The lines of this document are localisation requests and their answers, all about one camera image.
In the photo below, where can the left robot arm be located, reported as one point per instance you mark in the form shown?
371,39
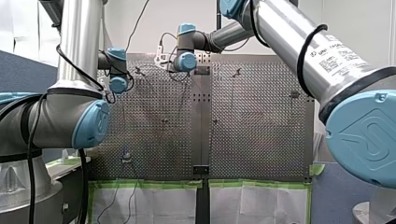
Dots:
77,46

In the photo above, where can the black panel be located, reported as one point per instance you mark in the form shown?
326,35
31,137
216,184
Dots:
72,199

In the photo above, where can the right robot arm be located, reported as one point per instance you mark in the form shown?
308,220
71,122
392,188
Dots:
311,53

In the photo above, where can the grey board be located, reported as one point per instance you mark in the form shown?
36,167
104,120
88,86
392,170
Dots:
334,196

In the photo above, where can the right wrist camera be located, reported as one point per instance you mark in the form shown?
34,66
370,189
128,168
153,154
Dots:
160,57

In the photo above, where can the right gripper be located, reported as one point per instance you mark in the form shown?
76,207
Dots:
171,65

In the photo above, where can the black upright pole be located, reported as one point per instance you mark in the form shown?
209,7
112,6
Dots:
219,15

